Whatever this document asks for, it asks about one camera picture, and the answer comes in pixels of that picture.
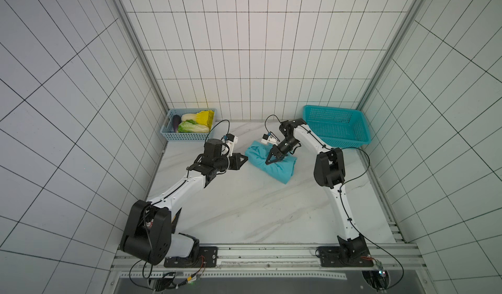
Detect left base cable bundle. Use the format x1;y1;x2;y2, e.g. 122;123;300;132
126;254;207;291

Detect light blue perforated basket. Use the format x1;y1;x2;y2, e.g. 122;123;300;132
160;108;216;141

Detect green napa cabbage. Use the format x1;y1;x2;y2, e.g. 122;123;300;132
178;120;210;133

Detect teal long pants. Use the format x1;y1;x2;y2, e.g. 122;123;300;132
244;141;297;184

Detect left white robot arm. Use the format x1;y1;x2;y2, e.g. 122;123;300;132
119;153;248;265

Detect right base cable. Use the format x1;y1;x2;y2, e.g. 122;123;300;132
336;146;405;291

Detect teal plastic basket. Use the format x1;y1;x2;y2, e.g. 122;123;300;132
303;105;371;148

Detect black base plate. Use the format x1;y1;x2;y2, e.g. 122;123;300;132
315;246;374;268
163;246;218;269

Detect dark purple eggplant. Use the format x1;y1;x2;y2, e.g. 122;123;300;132
171;114;182;133

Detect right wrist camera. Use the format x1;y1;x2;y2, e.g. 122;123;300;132
261;132;280;146

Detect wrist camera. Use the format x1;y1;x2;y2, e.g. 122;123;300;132
223;133;238;157
261;132;280;146

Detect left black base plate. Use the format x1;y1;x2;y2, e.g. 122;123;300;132
163;246;218;269

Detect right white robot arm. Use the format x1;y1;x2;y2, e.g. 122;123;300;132
261;119;369;266

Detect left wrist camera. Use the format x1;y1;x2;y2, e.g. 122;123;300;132
223;133;238;157

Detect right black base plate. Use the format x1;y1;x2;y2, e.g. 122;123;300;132
315;246;374;268

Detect aluminium mounting rail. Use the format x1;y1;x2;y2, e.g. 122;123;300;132
103;244;437;293

